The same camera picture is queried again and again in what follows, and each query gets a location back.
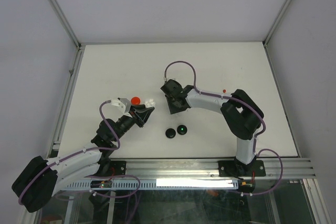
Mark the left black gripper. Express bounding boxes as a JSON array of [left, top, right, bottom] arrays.
[[112, 104, 153, 142]]

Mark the white earbud case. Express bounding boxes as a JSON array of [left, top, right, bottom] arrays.
[[144, 99, 155, 108]]

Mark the orange earbud case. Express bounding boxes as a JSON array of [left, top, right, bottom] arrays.
[[131, 97, 141, 105]]

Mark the black earbud case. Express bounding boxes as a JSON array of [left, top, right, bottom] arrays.
[[176, 124, 187, 135], [165, 128, 176, 139]]

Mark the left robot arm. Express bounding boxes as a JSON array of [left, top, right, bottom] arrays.
[[12, 99, 155, 212]]

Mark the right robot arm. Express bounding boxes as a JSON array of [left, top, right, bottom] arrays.
[[161, 79, 266, 175]]

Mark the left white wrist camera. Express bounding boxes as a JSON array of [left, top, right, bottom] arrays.
[[111, 98, 131, 117]]

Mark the aluminium mounting rail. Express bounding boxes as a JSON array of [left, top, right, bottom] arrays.
[[33, 157, 314, 182]]

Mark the white slotted cable duct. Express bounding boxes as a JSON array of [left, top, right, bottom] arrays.
[[60, 178, 238, 191]]

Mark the left aluminium frame post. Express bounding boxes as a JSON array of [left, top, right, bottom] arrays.
[[48, 0, 81, 49]]

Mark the aluminium frame post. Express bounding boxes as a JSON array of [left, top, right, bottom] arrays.
[[48, 0, 81, 49], [262, 0, 293, 48]]

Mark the right aluminium frame post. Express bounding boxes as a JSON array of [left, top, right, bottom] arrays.
[[262, 0, 293, 48]]

